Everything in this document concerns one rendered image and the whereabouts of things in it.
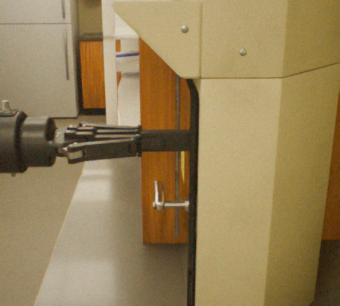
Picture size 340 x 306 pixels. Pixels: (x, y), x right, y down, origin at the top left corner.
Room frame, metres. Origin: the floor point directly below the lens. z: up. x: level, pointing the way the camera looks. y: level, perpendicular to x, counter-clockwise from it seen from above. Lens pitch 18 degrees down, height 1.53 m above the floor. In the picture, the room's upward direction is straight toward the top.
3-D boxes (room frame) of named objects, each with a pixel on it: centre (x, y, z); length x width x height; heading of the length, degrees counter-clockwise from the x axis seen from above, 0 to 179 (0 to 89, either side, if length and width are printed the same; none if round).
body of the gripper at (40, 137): (0.65, 0.16, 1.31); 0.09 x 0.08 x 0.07; 92
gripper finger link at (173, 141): (0.65, 0.00, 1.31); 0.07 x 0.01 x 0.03; 92
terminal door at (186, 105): (0.77, -0.03, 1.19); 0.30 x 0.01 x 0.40; 2
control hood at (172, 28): (0.77, 0.02, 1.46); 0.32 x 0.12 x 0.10; 2
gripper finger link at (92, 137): (0.64, 0.09, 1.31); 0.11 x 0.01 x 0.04; 91
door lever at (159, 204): (0.70, 0.00, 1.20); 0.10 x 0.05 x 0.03; 2
